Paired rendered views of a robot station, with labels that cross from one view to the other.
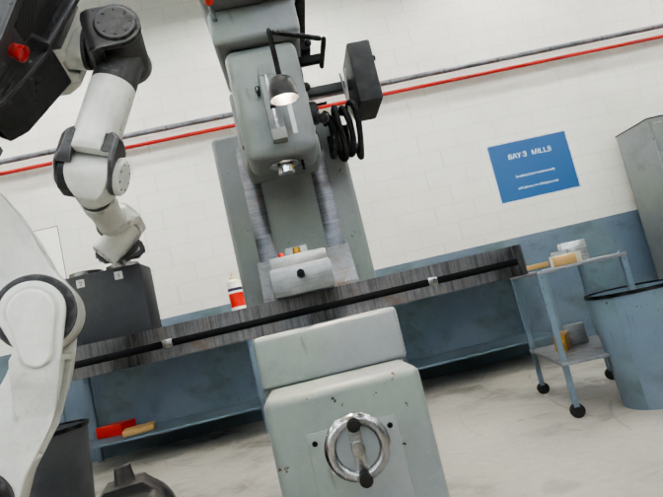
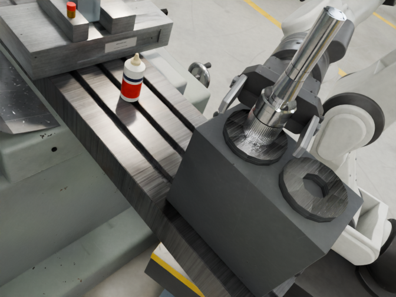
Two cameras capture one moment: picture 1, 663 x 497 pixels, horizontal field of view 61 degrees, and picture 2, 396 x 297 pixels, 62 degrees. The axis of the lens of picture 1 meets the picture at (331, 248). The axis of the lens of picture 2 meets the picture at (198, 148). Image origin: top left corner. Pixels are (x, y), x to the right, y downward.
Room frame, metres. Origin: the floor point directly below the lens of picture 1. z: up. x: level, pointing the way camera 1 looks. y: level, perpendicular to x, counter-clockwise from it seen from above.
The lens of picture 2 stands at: (1.86, 0.70, 1.43)
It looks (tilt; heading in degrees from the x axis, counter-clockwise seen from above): 48 degrees down; 212
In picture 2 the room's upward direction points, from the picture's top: 25 degrees clockwise
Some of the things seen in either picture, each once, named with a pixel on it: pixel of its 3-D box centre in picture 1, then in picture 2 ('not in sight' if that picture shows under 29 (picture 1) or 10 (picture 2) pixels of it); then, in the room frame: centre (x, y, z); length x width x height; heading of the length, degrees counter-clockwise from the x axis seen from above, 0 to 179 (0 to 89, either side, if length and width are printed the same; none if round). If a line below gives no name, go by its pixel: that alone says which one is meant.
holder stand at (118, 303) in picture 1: (110, 304); (254, 197); (1.53, 0.63, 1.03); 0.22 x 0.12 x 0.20; 96
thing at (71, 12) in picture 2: not in sight; (71, 10); (1.58, 0.15, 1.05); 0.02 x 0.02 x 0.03
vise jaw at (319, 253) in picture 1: (299, 261); (104, 5); (1.48, 0.09, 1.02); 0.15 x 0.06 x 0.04; 93
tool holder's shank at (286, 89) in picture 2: not in sight; (304, 60); (1.54, 0.58, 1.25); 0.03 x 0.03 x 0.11
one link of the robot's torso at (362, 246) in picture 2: not in sight; (346, 218); (1.02, 0.77, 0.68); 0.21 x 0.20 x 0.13; 109
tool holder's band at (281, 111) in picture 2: not in sight; (278, 101); (1.54, 0.58, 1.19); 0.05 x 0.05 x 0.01
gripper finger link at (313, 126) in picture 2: not in sight; (307, 139); (1.51, 0.63, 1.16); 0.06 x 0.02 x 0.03; 23
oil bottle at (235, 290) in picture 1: (235, 291); (133, 76); (1.52, 0.28, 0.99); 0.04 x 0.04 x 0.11
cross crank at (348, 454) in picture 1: (355, 443); (192, 79); (1.04, 0.04, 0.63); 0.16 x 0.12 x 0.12; 4
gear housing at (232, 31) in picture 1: (258, 49); not in sight; (1.58, 0.08, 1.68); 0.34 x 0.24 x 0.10; 4
